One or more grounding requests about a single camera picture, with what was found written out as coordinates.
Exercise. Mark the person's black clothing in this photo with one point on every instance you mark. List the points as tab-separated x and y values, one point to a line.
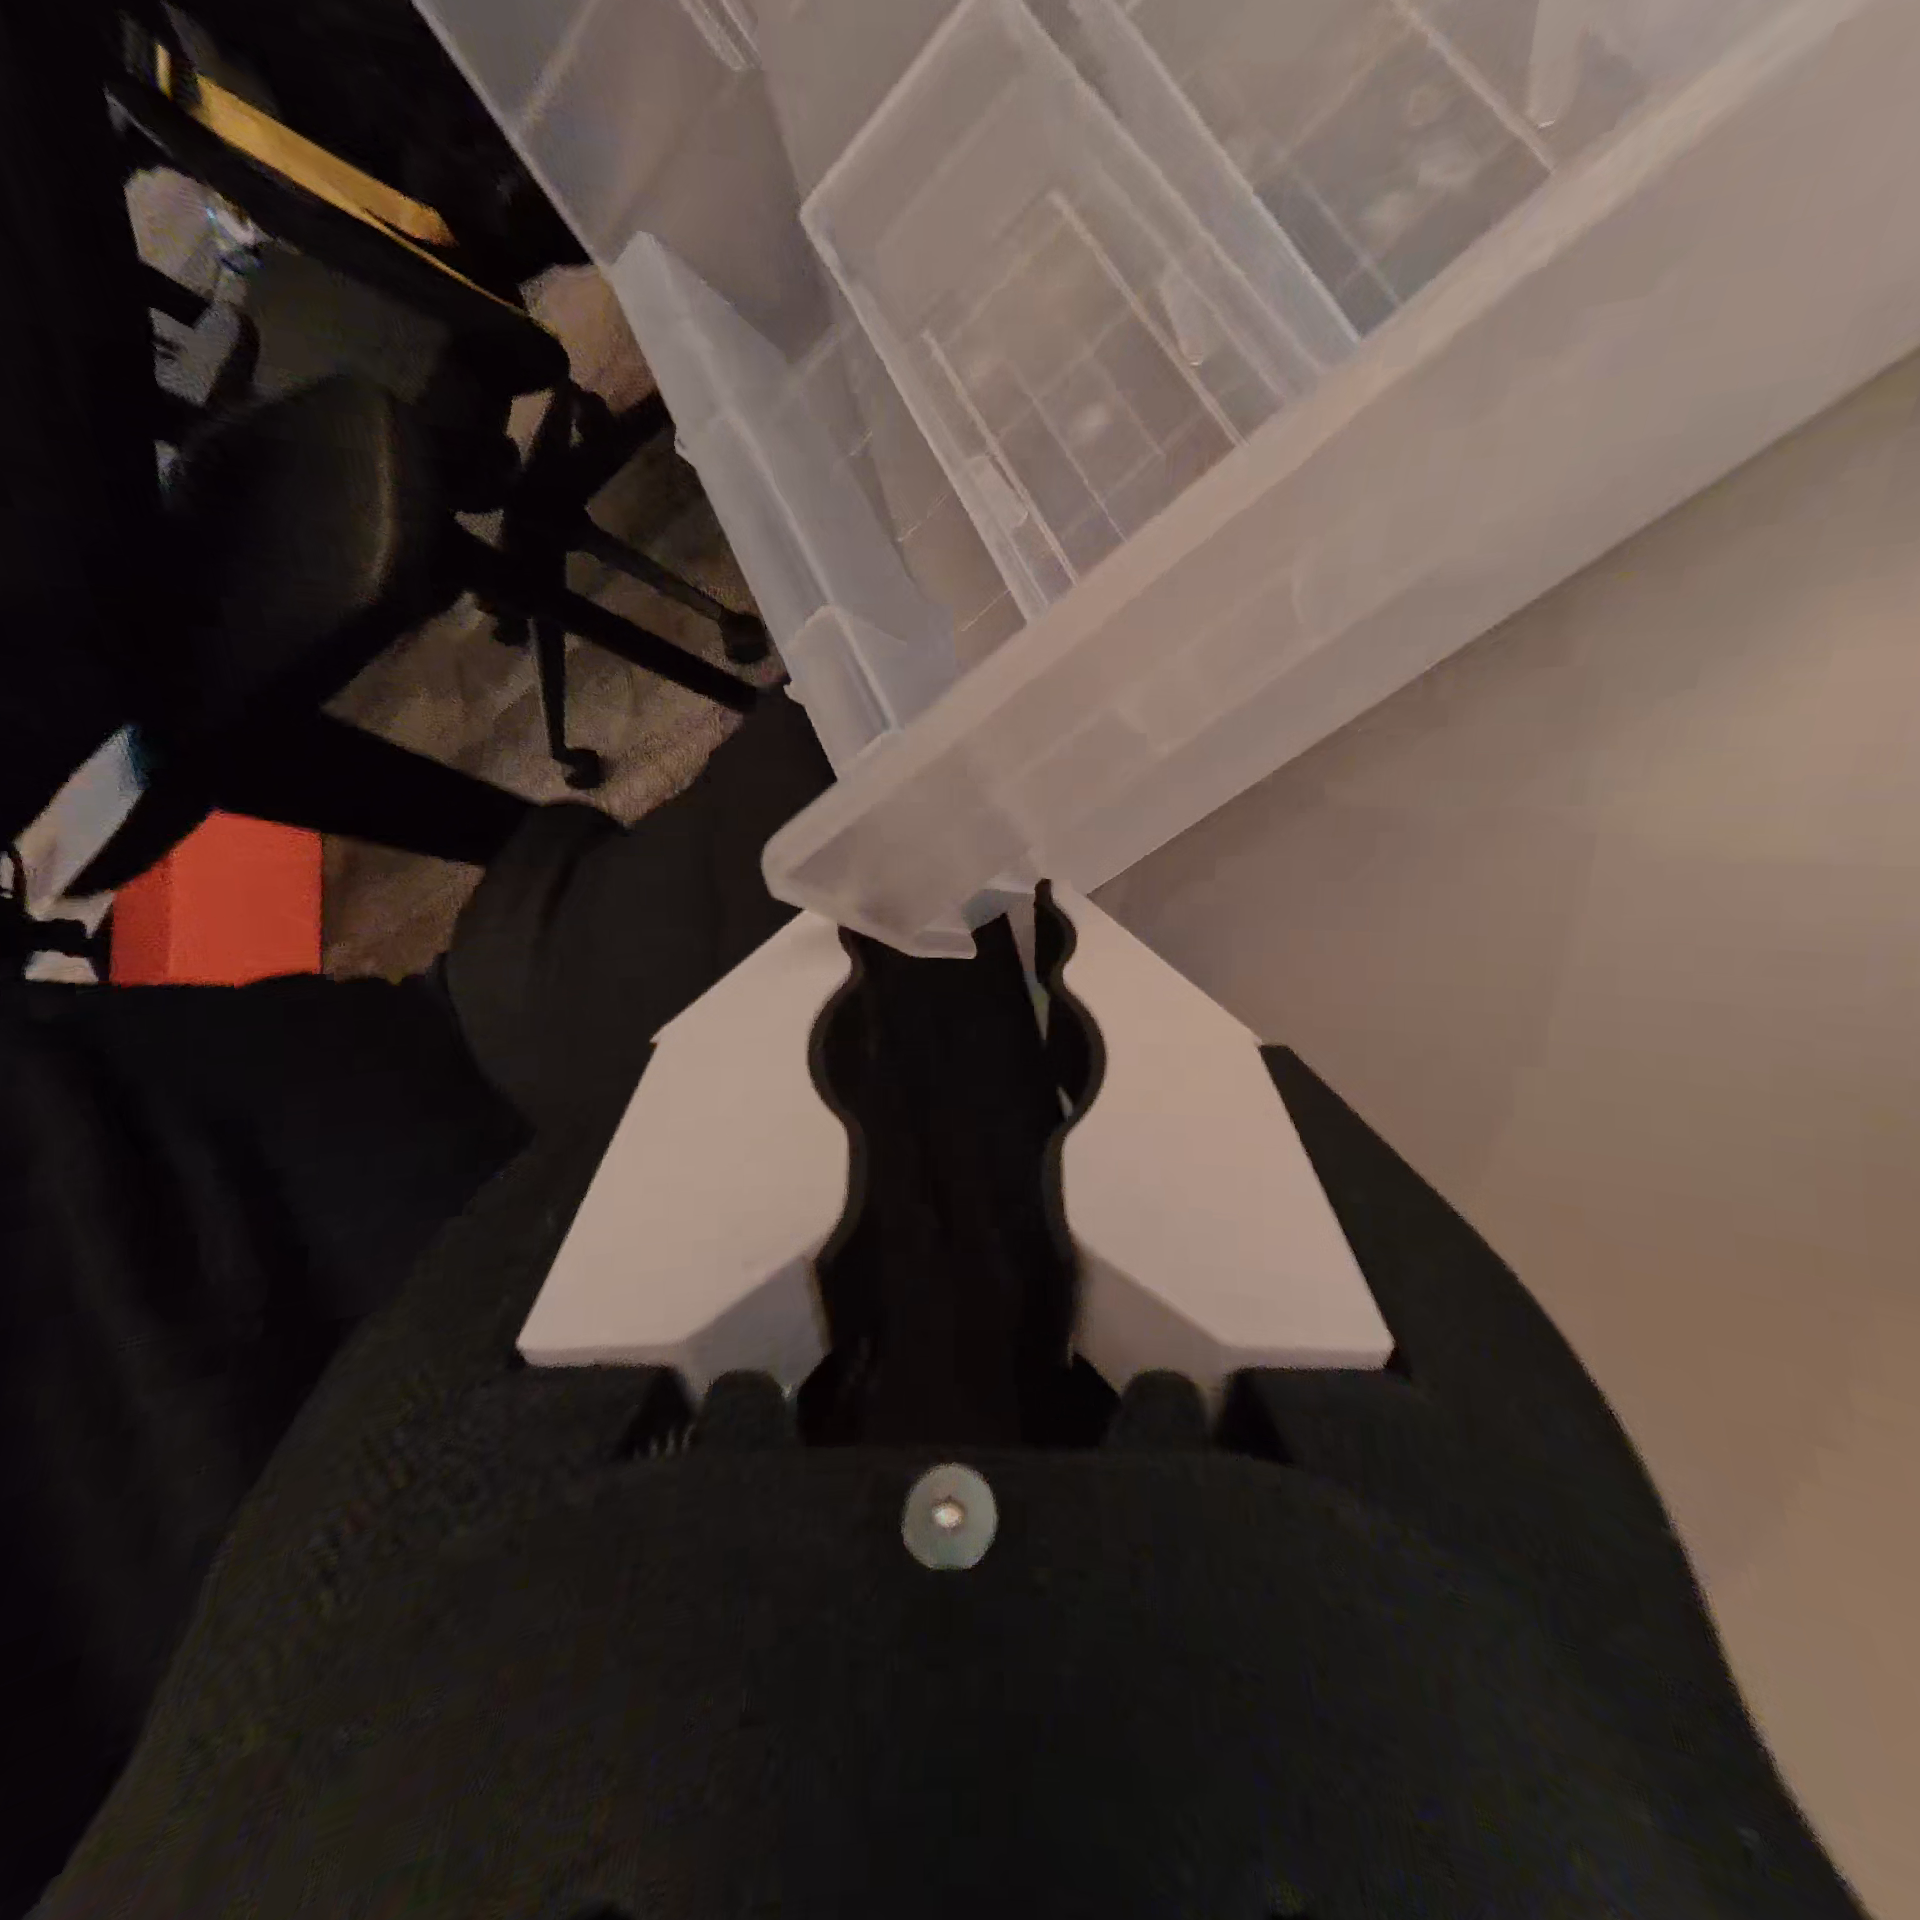
223	1276

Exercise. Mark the black desk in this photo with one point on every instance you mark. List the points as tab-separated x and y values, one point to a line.
451	323

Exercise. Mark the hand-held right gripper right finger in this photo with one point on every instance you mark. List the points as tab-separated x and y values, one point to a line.
1199	1200

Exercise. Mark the small clear plastic drawer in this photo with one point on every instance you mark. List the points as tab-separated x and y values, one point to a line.
1352	137
1036	272

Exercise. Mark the translucent plastic bin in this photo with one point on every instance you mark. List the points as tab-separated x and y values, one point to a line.
1352	571

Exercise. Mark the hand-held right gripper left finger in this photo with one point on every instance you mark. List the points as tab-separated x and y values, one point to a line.
707	1200

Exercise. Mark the orange box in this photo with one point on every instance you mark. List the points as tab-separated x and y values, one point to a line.
218	901

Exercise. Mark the black office chair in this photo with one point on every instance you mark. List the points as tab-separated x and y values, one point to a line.
300	480

